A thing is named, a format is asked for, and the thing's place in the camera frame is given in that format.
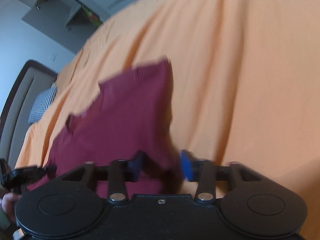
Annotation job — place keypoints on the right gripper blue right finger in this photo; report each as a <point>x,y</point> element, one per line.
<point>203,172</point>

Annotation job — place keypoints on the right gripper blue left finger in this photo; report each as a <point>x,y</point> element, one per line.
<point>122,171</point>

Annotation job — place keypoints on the maroon long sleeve shirt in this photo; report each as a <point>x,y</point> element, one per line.
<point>131,113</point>

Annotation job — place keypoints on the person left hand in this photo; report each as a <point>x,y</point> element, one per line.
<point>7,205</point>

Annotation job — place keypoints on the black white checkered pillow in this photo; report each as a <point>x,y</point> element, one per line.
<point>41,104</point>

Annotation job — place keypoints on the dark wood padded headboard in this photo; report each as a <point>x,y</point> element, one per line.
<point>33,79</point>

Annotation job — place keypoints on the orange duvet cover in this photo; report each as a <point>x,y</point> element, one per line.
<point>246,83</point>

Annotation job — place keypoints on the colourful bag in wardrobe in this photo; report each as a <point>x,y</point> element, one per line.
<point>94,19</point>

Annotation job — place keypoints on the grey wardrobe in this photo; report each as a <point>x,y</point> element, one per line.
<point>65,22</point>

